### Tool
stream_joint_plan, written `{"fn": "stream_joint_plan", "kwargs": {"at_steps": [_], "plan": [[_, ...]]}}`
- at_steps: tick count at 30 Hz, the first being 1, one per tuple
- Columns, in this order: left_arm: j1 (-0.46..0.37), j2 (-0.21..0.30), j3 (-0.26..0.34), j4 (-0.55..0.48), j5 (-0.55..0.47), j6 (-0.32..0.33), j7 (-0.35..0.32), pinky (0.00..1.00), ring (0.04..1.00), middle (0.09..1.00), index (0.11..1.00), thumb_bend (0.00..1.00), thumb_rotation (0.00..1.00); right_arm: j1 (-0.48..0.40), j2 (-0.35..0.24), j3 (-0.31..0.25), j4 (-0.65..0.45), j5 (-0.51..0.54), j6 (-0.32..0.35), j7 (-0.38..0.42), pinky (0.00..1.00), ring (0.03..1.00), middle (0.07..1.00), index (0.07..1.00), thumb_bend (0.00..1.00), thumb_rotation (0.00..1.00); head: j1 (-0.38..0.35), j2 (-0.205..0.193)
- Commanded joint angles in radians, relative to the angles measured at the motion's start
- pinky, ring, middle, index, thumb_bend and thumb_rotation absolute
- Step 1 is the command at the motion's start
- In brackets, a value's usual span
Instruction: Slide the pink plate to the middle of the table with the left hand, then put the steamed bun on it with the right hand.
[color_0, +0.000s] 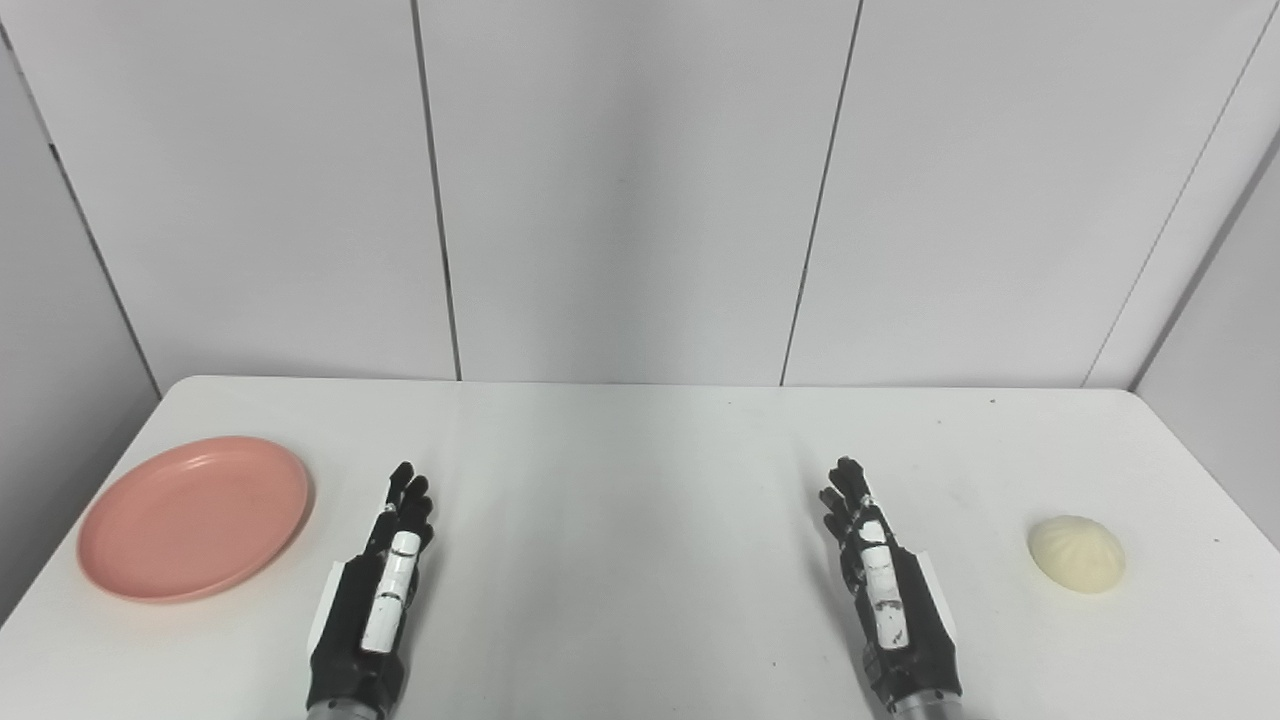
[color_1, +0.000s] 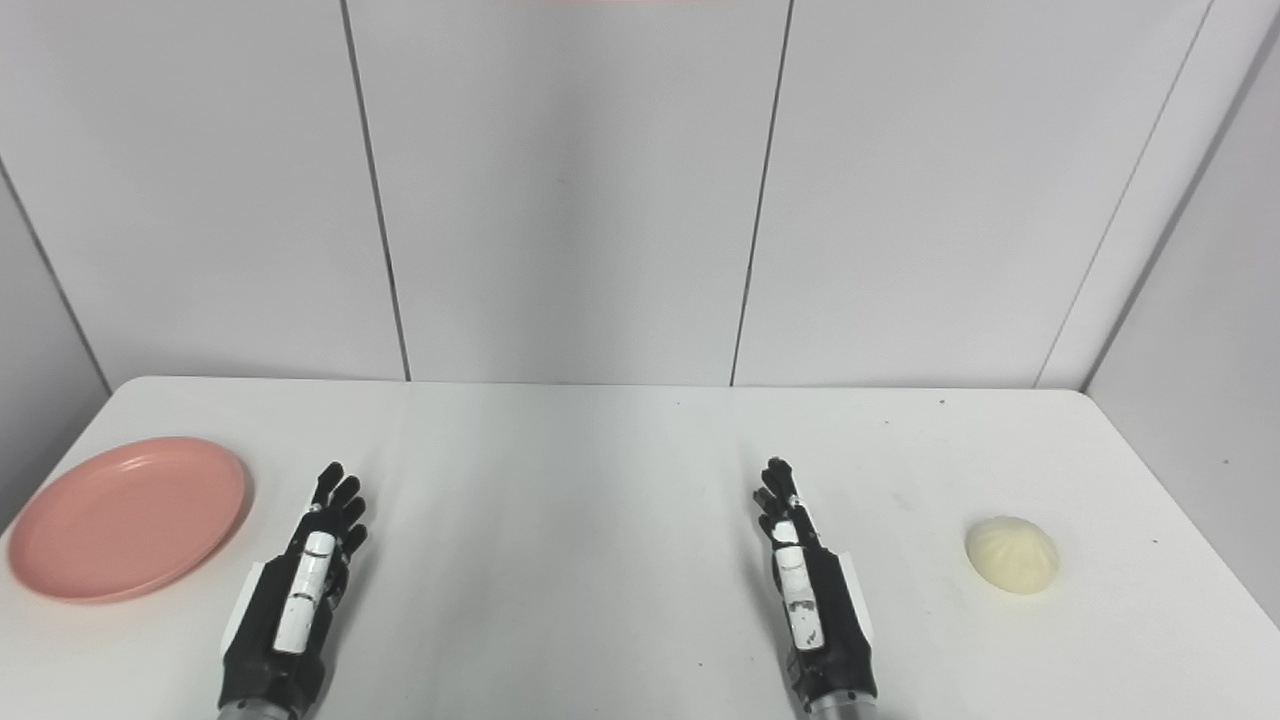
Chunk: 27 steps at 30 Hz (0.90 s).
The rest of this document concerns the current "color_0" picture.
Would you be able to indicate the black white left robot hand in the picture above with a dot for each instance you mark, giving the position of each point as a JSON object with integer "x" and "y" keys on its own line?
{"x": 352, "y": 625}

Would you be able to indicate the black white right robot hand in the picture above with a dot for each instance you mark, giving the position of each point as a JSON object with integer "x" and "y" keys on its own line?
{"x": 915, "y": 630}

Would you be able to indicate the cream steamed bun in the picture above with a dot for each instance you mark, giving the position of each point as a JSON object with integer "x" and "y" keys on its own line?
{"x": 1078, "y": 555}

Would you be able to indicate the pink round plate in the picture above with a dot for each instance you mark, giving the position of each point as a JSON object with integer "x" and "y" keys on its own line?
{"x": 195, "y": 520}

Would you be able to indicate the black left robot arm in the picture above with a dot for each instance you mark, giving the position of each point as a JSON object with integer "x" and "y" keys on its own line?
{"x": 345, "y": 712}

